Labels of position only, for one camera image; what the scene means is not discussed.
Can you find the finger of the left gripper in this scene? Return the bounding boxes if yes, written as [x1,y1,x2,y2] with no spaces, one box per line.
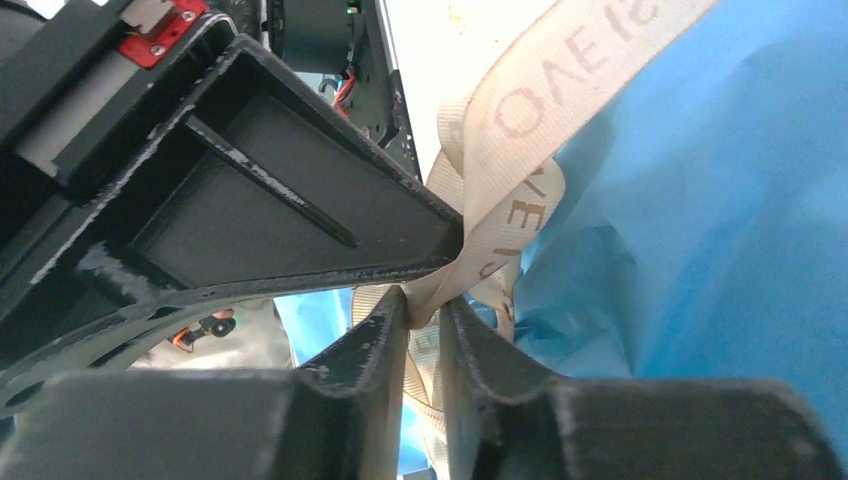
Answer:
[1,38,462,371]

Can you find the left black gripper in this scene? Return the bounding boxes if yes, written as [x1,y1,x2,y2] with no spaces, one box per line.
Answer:
[1,1,238,278]

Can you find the blue wrapping paper sheet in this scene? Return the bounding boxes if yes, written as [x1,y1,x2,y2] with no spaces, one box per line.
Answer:
[274,0,848,480]

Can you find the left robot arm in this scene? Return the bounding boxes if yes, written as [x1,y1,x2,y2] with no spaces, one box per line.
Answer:
[1,1,462,396]

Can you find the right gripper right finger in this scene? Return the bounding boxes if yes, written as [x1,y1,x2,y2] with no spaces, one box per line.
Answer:
[439,298,845,479]

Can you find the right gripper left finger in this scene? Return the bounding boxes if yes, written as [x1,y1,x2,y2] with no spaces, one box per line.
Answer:
[1,287,407,479]

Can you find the cream lace ribbon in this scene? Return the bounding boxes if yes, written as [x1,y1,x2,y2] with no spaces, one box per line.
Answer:
[351,0,721,480]

